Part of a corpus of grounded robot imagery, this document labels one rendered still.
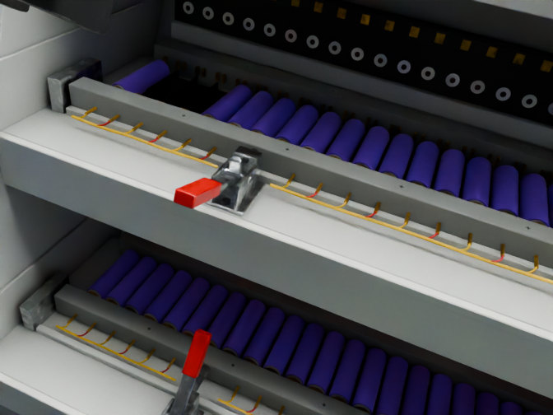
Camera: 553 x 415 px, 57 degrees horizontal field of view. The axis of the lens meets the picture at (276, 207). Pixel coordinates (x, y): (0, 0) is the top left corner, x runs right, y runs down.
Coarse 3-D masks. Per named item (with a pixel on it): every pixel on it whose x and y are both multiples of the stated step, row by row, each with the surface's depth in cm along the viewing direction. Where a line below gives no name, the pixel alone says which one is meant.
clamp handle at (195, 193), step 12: (240, 168) 32; (204, 180) 29; (216, 180) 30; (228, 180) 31; (180, 192) 26; (192, 192) 26; (204, 192) 27; (216, 192) 29; (180, 204) 27; (192, 204) 26
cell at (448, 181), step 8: (448, 152) 39; (456, 152) 39; (440, 160) 40; (448, 160) 38; (456, 160) 38; (464, 160) 39; (440, 168) 38; (448, 168) 37; (456, 168) 37; (440, 176) 37; (448, 176) 36; (456, 176) 36; (440, 184) 36; (448, 184) 35; (456, 184) 36; (448, 192) 35; (456, 192) 35
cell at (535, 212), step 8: (528, 176) 38; (536, 176) 38; (520, 184) 38; (528, 184) 37; (536, 184) 37; (544, 184) 37; (520, 192) 38; (528, 192) 36; (536, 192) 36; (544, 192) 37; (520, 200) 37; (528, 200) 36; (536, 200) 35; (544, 200) 36; (520, 208) 36; (528, 208) 35; (536, 208) 35; (544, 208) 35; (520, 216) 35; (528, 216) 34; (536, 216) 34; (544, 216) 34; (544, 224) 34
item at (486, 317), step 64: (0, 64) 35; (64, 64) 40; (128, 64) 48; (320, 64) 44; (0, 128) 36; (64, 128) 38; (512, 128) 41; (64, 192) 37; (128, 192) 34; (192, 256) 35; (256, 256) 33; (320, 256) 31; (384, 256) 32; (448, 256) 32; (384, 320) 32; (448, 320) 30; (512, 320) 29
